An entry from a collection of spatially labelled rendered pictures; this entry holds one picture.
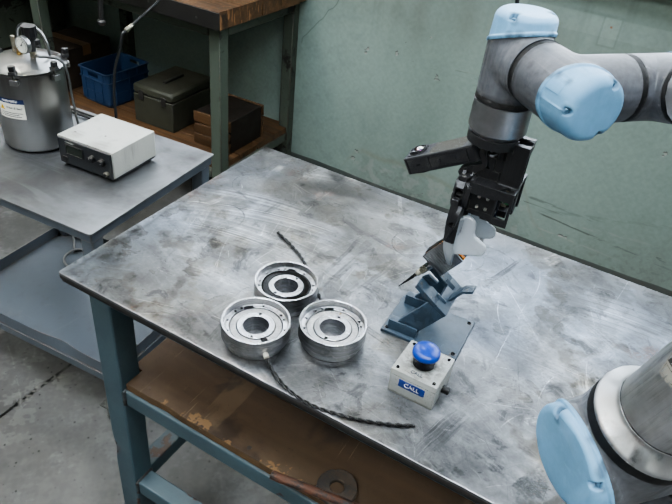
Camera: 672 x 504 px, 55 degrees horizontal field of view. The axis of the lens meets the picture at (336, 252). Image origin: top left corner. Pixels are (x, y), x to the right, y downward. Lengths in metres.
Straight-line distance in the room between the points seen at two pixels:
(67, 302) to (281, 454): 1.04
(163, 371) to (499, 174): 0.76
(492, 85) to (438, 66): 1.73
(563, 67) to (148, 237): 0.79
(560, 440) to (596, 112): 0.34
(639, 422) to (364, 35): 2.17
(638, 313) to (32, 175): 1.35
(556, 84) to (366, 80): 2.00
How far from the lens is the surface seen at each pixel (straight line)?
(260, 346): 0.94
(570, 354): 1.11
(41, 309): 2.02
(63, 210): 1.55
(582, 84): 0.70
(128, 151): 1.64
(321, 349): 0.95
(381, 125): 2.71
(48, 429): 1.99
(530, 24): 0.79
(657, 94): 0.79
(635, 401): 0.66
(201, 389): 1.27
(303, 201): 1.33
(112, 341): 1.22
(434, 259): 0.97
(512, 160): 0.86
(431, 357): 0.91
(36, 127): 1.76
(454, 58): 2.51
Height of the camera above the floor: 1.50
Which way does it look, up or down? 36 degrees down
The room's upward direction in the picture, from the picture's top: 7 degrees clockwise
